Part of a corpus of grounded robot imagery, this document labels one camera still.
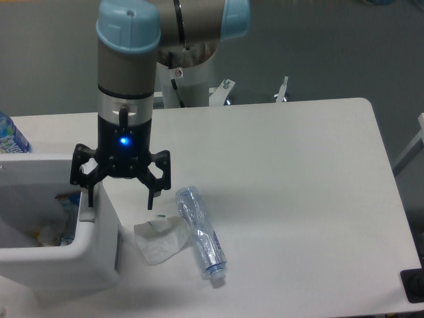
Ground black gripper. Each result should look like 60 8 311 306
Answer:
68 114 172 211

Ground white push-button trash can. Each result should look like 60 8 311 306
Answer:
1 154 121 290

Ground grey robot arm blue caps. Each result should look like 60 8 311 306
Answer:
70 1 251 208

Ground trash inside the can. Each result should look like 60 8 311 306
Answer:
32 191 81 247

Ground crumpled white paper wrapper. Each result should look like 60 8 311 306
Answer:
133 216 190 266

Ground blue labelled water bottle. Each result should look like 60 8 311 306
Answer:
1 112 32 154

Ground crushed clear plastic bottle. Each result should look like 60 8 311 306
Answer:
176 186 227 282

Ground black clamp at table corner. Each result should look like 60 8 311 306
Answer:
400 268 423 303

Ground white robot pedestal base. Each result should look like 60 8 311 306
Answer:
152 42 290 109

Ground black cable on pedestal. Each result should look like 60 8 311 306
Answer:
167 51 186 109

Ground white frame at right edge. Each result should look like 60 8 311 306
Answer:
392 113 423 177

